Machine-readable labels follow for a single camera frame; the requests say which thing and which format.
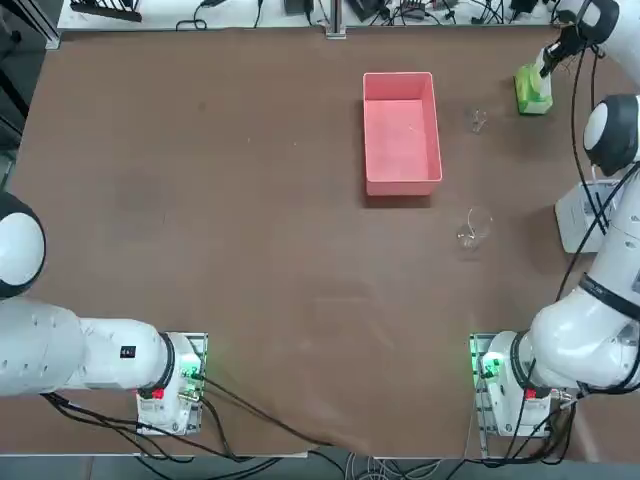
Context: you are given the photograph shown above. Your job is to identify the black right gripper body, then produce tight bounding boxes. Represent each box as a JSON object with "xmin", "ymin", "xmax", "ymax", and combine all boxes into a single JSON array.
[{"xmin": 556, "ymin": 23, "xmax": 585, "ymax": 56}]

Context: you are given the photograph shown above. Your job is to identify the green tissue pack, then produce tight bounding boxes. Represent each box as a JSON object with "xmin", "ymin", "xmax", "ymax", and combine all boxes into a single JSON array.
[{"xmin": 514, "ymin": 64, "xmax": 554, "ymax": 116}]

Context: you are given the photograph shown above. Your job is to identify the pink plastic container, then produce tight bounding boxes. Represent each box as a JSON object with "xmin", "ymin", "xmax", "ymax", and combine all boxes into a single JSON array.
[{"xmin": 362, "ymin": 71, "xmax": 444, "ymax": 197}]

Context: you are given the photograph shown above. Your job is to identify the large glass beaker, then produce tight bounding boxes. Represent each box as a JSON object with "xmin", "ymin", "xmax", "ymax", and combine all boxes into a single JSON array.
[{"xmin": 453, "ymin": 206, "xmax": 495, "ymax": 251}]

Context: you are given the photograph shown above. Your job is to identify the black rack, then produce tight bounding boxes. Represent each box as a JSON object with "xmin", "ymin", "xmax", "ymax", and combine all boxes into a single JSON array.
[{"xmin": 69, "ymin": 0, "xmax": 144, "ymax": 24}]

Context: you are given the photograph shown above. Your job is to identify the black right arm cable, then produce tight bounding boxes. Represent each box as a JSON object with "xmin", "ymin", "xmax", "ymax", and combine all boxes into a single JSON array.
[{"xmin": 502, "ymin": 44, "xmax": 640, "ymax": 451}]

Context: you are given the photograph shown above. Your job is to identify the aluminium frame post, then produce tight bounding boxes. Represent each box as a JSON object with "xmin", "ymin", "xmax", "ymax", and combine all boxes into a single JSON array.
[{"xmin": 324, "ymin": 0, "xmax": 348, "ymax": 39}]

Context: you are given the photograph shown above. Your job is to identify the black left base cable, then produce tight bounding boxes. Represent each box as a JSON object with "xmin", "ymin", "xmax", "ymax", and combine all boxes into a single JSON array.
[{"xmin": 39, "ymin": 374, "xmax": 336, "ymax": 461}]

